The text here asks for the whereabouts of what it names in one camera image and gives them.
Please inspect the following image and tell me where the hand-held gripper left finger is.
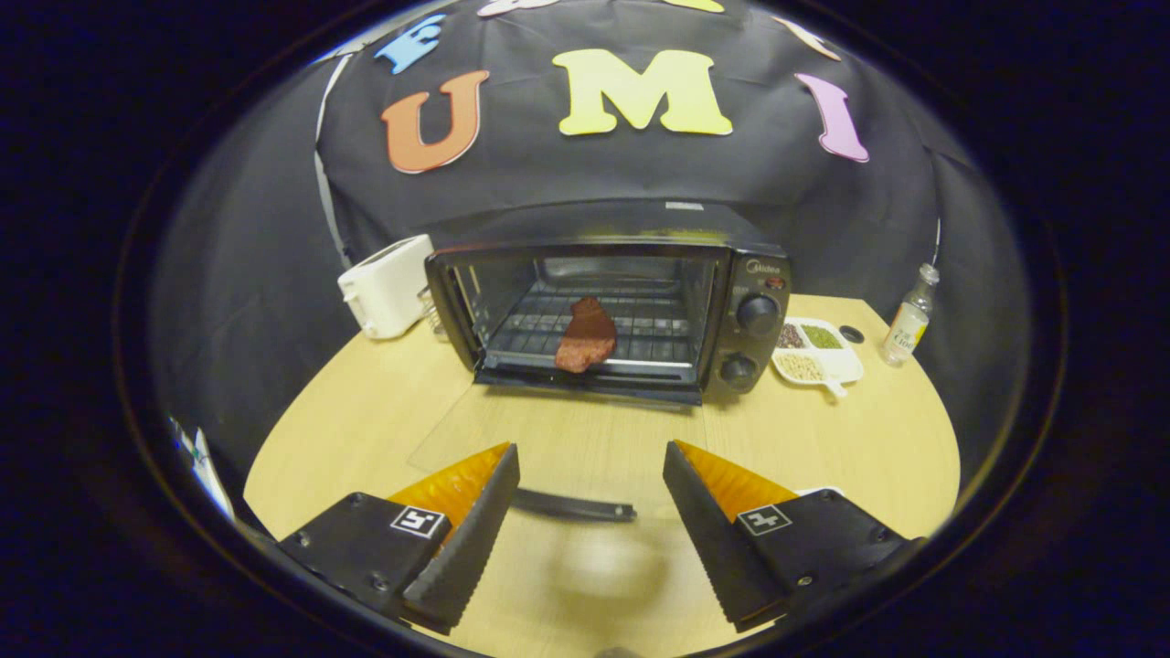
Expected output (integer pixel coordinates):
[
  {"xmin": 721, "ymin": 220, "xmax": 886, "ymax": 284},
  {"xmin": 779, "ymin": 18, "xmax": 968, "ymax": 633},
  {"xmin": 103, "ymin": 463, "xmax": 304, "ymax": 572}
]
[{"xmin": 277, "ymin": 442, "xmax": 522, "ymax": 634}]

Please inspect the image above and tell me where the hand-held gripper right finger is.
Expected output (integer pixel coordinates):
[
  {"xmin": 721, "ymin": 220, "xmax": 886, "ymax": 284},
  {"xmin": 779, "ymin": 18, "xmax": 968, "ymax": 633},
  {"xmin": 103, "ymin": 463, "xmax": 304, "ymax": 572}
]
[{"xmin": 663, "ymin": 440, "xmax": 924, "ymax": 633}]

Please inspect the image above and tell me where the red meat slice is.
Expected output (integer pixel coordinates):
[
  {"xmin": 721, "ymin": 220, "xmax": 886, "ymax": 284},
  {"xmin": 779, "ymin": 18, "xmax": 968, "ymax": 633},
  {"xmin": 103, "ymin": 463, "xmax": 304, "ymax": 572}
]
[{"xmin": 555, "ymin": 296, "xmax": 618, "ymax": 374}]

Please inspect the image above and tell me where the black toaster oven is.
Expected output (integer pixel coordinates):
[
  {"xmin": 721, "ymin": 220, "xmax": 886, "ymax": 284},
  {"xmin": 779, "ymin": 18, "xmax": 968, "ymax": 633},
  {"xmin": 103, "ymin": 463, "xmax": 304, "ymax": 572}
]
[{"xmin": 409, "ymin": 201, "xmax": 793, "ymax": 524}]

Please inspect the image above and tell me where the white toaster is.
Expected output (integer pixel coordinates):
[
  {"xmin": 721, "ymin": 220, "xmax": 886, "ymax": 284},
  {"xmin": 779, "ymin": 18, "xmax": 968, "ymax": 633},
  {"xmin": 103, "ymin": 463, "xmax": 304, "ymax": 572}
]
[{"xmin": 337, "ymin": 234, "xmax": 436, "ymax": 341}]

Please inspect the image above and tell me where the white divided dish of grains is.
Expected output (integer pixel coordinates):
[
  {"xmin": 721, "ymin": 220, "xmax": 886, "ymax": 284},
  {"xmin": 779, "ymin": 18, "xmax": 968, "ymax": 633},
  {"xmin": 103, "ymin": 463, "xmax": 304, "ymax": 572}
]
[{"xmin": 771, "ymin": 316, "xmax": 865, "ymax": 399}]

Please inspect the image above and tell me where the small clear container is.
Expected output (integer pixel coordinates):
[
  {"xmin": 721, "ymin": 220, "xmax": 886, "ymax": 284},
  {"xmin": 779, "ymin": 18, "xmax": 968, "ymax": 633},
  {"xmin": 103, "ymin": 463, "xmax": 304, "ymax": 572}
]
[{"xmin": 418, "ymin": 287, "xmax": 451, "ymax": 343}]

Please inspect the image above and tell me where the white printed paper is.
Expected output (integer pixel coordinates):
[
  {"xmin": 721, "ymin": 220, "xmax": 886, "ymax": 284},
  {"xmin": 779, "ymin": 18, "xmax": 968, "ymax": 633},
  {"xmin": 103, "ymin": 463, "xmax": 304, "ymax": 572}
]
[{"xmin": 169, "ymin": 416, "xmax": 237, "ymax": 522}]

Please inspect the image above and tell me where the small clear glass bottle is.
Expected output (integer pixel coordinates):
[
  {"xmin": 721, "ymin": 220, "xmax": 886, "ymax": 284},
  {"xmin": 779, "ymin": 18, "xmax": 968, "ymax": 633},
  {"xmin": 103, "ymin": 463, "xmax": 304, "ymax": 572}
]
[{"xmin": 881, "ymin": 263, "xmax": 941, "ymax": 366}]

